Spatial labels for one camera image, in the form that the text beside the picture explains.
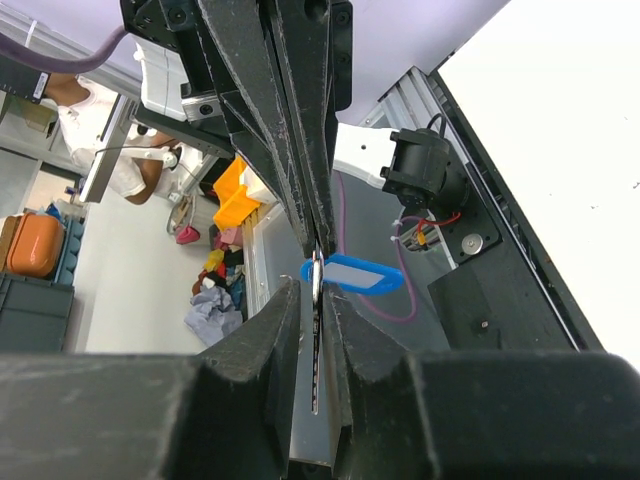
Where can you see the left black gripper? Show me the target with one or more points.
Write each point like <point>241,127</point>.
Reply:
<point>265,77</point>

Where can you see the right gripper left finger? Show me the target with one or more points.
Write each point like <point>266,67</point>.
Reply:
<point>225,413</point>

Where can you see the silver key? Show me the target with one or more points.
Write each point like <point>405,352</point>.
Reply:
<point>317,273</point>

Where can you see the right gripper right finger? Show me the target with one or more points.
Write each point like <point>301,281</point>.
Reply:
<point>474,414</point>

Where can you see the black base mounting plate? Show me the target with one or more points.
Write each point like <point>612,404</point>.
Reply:
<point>510,296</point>

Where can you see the blue key tag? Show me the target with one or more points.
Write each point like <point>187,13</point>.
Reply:
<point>361,276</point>

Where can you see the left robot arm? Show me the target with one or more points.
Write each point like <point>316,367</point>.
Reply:
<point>420,167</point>

